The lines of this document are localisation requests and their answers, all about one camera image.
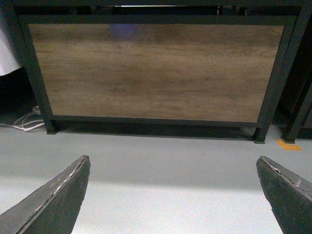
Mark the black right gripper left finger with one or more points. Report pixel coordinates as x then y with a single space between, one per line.
53 208

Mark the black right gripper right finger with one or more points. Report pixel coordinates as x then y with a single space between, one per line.
289 195

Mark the orange floor tape mark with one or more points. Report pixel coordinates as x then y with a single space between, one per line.
288 147

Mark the neighbouring black shelf frame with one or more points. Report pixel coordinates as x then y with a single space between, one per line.
294 111

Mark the wood panel black frame shelf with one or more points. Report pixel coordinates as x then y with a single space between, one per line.
194 66

